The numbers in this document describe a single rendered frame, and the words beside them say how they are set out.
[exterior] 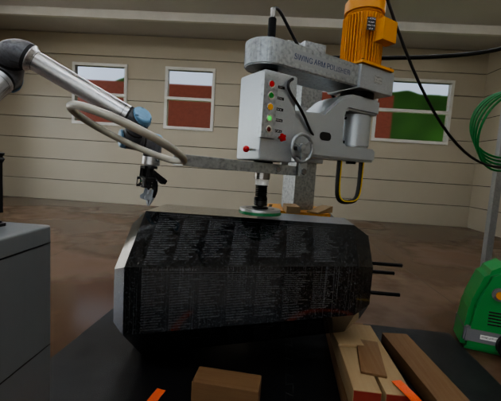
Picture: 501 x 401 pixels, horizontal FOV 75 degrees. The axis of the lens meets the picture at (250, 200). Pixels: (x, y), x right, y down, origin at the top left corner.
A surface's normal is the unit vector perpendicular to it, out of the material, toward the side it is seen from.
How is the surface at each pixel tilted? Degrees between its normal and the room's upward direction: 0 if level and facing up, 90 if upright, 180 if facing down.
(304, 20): 90
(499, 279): 90
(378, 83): 90
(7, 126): 90
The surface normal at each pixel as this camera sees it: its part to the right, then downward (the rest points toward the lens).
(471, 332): -0.36, 0.07
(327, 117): 0.54, 0.12
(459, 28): -0.05, 0.10
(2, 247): 1.00, 0.07
